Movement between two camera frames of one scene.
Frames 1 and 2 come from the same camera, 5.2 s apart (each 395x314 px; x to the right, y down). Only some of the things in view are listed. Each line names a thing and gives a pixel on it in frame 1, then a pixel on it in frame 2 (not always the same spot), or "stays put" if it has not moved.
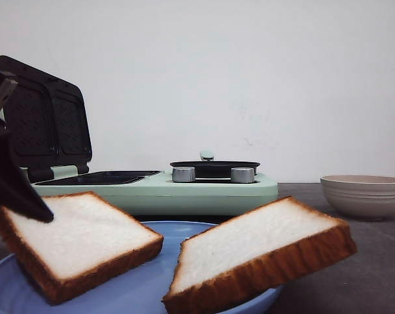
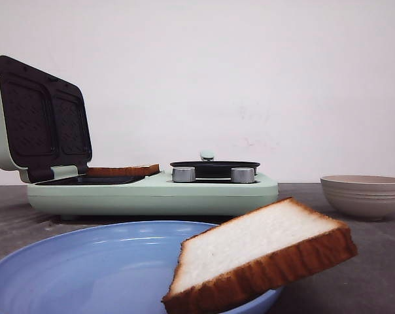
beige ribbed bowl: (366, 196) stays put
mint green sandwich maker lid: (46, 122) stays put
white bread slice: (88, 241) to (123, 171)
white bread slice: (282, 237) stays put
